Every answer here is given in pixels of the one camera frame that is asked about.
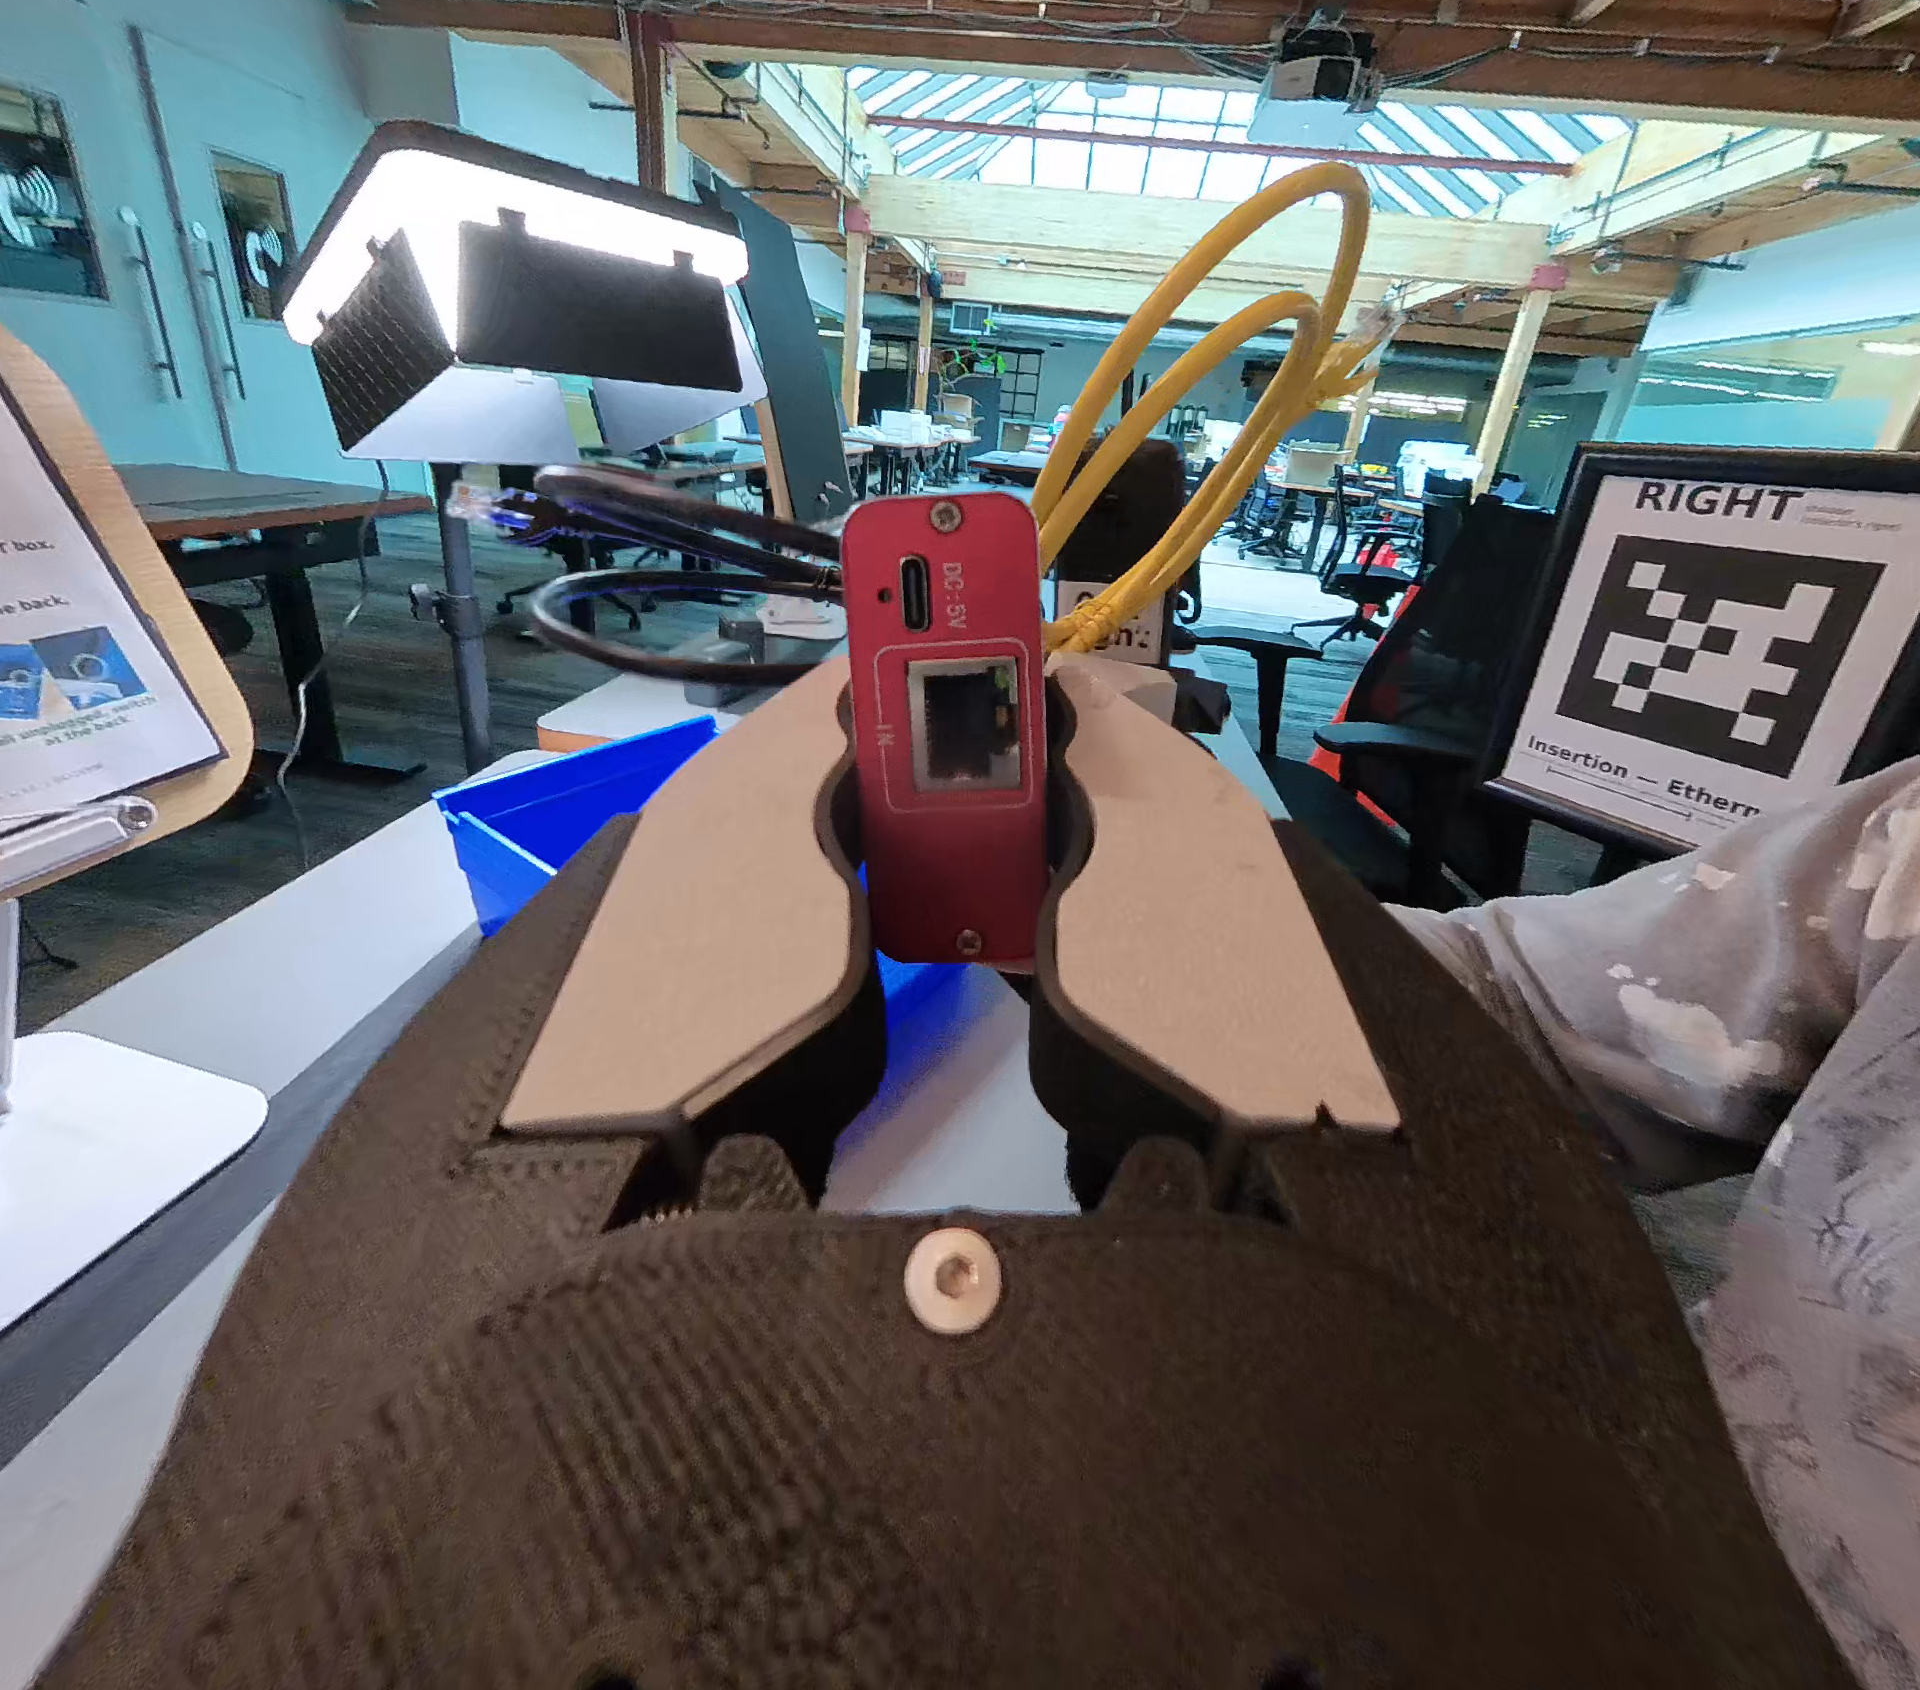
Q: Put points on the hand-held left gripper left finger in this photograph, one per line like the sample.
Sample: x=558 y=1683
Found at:
x=704 y=940

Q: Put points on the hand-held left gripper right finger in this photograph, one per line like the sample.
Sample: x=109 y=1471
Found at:
x=1201 y=954

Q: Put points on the blue plastic storage bin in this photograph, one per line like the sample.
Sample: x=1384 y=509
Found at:
x=554 y=820

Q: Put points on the red metal ethernet switch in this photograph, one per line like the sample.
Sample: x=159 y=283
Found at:
x=944 y=880

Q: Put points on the person's right forearm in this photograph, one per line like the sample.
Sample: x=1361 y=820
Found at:
x=1724 y=970

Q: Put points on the black red office chair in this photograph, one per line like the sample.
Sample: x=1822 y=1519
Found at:
x=1425 y=700

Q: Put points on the black board on stand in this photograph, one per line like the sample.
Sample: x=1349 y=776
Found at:
x=780 y=341

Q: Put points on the grey light stand pole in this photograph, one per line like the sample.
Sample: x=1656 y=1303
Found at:
x=463 y=611

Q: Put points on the framed checkered marker sign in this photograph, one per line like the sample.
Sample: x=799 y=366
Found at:
x=1591 y=550

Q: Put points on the studio light panel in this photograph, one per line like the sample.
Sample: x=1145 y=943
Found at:
x=600 y=310

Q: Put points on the wood top office desk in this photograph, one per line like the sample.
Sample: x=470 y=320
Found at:
x=270 y=505

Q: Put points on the white stand base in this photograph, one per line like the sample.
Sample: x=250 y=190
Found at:
x=105 y=1150

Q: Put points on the printed instruction sheet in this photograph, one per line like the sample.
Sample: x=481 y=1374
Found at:
x=75 y=700

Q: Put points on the instruction sheet on board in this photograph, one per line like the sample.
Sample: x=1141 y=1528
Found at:
x=86 y=468

